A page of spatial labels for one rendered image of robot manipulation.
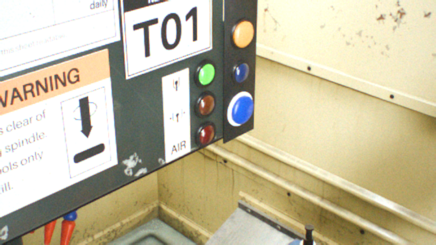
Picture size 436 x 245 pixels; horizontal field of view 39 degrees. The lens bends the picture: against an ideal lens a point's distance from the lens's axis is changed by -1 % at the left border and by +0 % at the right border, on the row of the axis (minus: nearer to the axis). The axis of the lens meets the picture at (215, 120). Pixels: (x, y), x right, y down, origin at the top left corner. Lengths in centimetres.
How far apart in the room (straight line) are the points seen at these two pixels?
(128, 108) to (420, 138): 95
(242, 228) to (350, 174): 42
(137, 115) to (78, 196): 8
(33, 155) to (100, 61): 9
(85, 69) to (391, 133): 103
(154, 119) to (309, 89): 100
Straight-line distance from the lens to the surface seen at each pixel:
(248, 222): 183
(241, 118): 63
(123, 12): 50
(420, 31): 132
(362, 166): 151
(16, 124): 47
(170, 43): 54
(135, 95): 53
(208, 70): 57
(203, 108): 59
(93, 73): 50
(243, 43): 60
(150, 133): 56
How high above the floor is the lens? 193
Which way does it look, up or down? 28 degrees down
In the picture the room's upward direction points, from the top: straight up
